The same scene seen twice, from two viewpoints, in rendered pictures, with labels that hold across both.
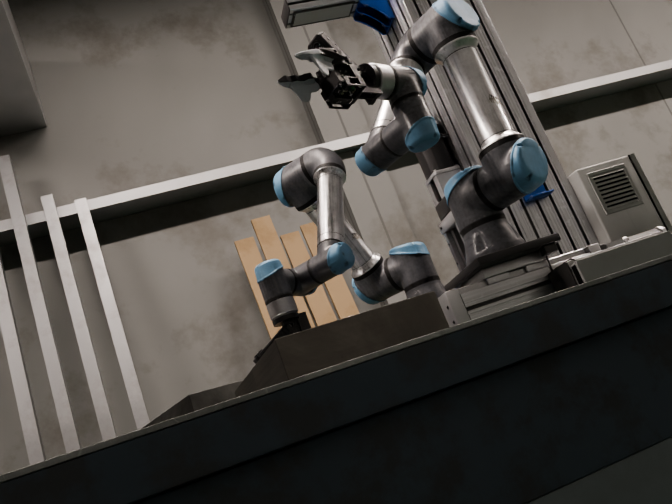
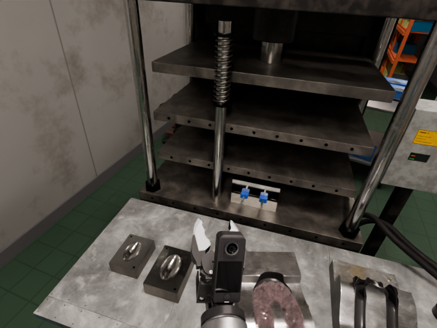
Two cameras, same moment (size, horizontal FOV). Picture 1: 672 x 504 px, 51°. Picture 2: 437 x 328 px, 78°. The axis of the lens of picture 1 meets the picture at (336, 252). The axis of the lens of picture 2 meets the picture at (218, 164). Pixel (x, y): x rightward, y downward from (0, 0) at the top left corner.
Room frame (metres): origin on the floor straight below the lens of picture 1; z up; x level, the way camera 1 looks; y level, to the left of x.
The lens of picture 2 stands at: (1.48, -0.37, 1.88)
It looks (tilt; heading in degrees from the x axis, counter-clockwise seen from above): 34 degrees down; 127
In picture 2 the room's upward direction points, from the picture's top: 3 degrees clockwise
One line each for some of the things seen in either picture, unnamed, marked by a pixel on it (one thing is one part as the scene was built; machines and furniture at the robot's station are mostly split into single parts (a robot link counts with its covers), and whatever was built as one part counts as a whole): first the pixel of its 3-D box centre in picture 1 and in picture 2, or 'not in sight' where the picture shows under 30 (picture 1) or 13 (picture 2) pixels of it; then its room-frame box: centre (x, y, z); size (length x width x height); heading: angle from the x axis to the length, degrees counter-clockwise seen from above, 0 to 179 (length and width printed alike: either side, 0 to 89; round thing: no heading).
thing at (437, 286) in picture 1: (427, 297); not in sight; (2.19, -0.21, 1.09); 0.15 x 0.15 x 0.10
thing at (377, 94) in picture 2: not in sight; (270, 62); (0.75, 1.04, 1.51); 1.10 x 0.70 x 0.05; 22
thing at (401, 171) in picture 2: not in sight; (383, 225); (1.59, 1.12, 0.73); 0.30 x 0.22 x 1.47; 22
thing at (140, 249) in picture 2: (349, 358); (133, 255); (0.72, 0.03, 0.83); 0.17 x 0.13 x 0.06; 112
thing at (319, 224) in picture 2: not in sight; (253, 177); (0.78, 0.99, 0.75); 1.30 x 0.84 x 0.06; 22
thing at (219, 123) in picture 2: not in sight; (218, 156); (0.75, 0.61, 1.10); 0.05 x 0.05 x 1.30
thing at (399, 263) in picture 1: (411, 264); not in sight; (2.19, -0.21, 1.20); 0.13 x 0.12 x 0.14; 58
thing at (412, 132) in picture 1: (411, 127); not in sight; (1.45, -0.25, 1.34); 0.11 x 0.08 x 0.11; 43
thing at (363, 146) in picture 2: not in sight; (264, 105); (0.76, 1.03, 1.26); 1.10 x 0.74 x 0.05; 22
